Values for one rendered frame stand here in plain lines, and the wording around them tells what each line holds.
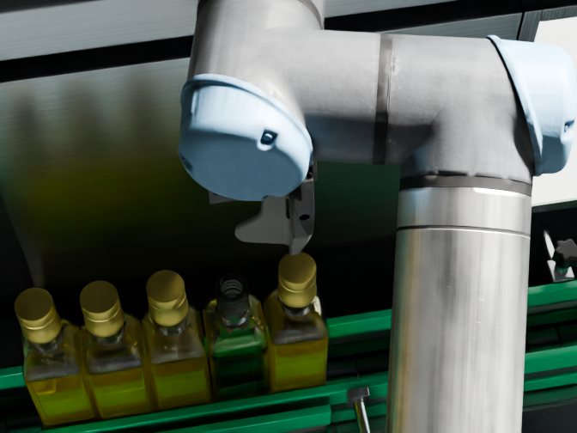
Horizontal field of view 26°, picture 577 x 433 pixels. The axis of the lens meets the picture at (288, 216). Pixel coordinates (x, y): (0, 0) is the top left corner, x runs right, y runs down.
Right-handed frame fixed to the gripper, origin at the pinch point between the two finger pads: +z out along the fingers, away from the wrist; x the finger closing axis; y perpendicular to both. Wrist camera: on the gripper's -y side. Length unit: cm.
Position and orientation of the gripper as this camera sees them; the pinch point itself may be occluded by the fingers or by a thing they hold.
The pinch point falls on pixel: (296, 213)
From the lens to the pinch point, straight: 102.9
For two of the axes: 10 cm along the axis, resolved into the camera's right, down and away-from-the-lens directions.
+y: -9.9, 1.3, -0.8
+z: 0.0, 5.3, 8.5
